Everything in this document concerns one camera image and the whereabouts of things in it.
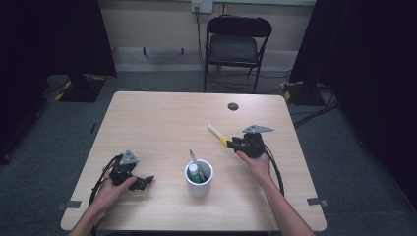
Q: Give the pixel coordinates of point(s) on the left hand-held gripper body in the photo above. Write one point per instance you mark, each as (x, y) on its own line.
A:
(122, 172)

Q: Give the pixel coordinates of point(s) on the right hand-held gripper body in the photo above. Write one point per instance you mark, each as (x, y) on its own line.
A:
(253, 146)

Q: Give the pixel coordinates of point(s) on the yellow highlighter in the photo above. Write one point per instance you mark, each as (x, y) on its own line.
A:
(216, 132)

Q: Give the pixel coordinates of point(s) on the silver pen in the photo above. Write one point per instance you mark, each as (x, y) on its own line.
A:
(193, 157)

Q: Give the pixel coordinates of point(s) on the green and white marker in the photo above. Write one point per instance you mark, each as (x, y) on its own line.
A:
(194, 172)

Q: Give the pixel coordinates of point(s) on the white cup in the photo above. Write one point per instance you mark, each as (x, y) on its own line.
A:
(200, 188)

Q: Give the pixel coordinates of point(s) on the person's right hand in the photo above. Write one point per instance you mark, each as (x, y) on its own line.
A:
(259, 165)

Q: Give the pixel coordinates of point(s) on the person's left hand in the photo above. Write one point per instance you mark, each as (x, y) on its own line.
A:
(111, 195)

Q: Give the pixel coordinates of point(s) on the black table grommet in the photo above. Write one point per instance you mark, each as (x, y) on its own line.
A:
(233, 106)

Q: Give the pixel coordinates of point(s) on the grey tape strip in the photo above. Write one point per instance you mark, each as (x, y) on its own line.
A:
(317, 201)
(70, 205)

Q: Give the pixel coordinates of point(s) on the black stand base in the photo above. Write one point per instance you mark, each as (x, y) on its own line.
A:
(301, 93)
(83, 90)

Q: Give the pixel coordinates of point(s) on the black folding chair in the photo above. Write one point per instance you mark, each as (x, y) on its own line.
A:
(233, 49)

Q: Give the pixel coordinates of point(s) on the black curtain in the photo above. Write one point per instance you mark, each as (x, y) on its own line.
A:
(370, 65)
(49, 39)

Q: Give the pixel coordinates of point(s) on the white wall socket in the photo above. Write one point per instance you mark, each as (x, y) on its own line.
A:
(202, 6)

